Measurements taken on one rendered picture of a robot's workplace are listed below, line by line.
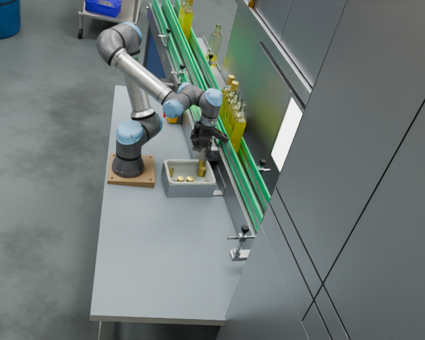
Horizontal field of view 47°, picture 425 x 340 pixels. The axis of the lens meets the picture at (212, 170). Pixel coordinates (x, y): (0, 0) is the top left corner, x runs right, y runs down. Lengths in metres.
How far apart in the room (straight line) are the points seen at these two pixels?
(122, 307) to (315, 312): 0.81
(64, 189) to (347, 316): 2.50
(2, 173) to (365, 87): 2.78
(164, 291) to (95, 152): 1.95
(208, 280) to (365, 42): 1.20
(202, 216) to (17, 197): 1.46
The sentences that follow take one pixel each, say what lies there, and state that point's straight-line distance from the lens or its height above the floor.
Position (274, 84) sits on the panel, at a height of 1.26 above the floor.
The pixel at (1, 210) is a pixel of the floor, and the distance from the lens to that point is 3.24.
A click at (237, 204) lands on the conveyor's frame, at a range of 2.16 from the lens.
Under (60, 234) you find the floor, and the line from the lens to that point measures 3.08.
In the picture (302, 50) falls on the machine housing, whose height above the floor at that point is 1.47.
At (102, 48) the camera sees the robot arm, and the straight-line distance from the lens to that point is 2.10.
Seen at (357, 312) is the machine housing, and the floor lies 1.47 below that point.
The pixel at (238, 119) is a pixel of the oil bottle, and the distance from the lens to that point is 2.29.
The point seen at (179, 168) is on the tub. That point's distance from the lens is 2.36.
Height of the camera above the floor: 2.26
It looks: 38 degrees down
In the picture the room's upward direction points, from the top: 15 degrees clockwise
